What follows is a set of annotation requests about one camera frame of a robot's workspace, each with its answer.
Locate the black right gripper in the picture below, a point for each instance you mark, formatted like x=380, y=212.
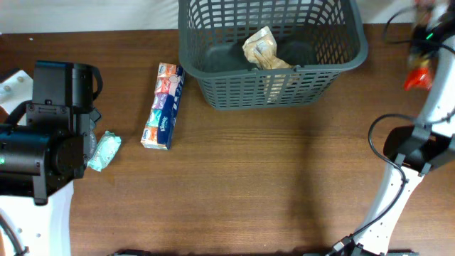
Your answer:
x=417, y=35

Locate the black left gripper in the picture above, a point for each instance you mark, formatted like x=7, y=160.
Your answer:
x=96, y=117

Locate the spaghetti pasta packet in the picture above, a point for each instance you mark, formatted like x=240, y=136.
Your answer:
x=421, y=73

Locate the green wet wipes pack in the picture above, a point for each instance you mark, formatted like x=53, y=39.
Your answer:
x=106, y=150

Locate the Kleenex tissue multipack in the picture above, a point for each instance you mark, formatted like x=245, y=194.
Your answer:
x=159, y=127

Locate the beige snack bag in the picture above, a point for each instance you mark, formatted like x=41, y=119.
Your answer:
x=261, y=49

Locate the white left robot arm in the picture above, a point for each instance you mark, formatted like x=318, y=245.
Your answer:
x=35, y=199

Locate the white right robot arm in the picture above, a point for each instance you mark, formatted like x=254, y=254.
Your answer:
x=427, y=143

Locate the grey plastic basket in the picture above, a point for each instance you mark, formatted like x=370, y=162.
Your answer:
x=317, y=39

